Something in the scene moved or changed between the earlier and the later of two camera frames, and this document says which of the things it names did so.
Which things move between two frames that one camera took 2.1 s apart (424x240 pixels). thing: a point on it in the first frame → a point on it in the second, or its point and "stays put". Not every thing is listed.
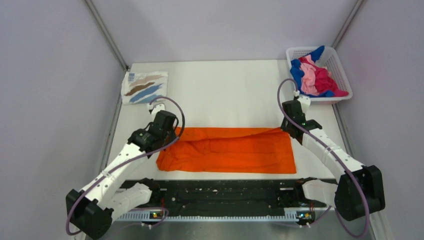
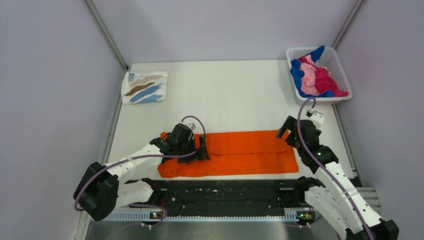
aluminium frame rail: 211,217 stays put
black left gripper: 173,133 → 202,155
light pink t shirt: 308,86 stays put
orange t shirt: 228,150 stays put
